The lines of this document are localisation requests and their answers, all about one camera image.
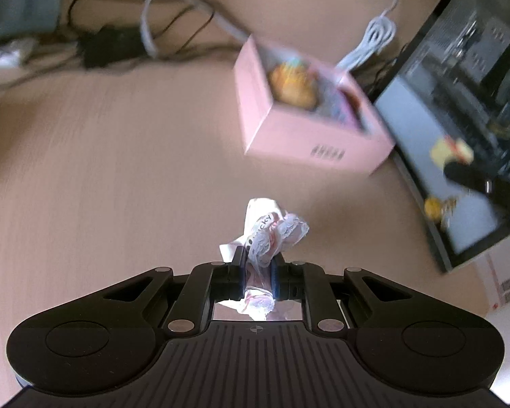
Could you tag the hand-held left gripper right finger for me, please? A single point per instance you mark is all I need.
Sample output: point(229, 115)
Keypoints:
point(276, 278)

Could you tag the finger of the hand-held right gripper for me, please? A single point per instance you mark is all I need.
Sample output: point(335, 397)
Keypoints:
point(475, 178)

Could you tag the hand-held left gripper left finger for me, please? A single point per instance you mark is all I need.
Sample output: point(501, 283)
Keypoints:
point(239, 274)

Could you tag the yellow toy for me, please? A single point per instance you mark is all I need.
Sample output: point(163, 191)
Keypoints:
point(450, 151)

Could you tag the white wrapper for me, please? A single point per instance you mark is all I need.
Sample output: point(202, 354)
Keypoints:
point(265, 238)

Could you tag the colourful snack packet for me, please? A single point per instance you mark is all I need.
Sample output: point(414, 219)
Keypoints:
point(342, 102)

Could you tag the pink cardboard box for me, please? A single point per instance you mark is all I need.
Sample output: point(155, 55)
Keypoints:
point(310, 127)

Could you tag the orange plush toy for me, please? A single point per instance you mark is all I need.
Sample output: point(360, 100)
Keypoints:
point(293, 85)

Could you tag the computer monitor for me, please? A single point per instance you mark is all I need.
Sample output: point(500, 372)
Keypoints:
point(463, 114)

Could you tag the white cardboard carton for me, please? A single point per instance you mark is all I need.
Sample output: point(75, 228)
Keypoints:
point(503, 282)

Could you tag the black power adapter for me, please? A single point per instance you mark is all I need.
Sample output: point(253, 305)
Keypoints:
point(110, 46)

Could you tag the white power strip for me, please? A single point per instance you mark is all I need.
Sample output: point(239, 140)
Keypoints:
point(4, 56)

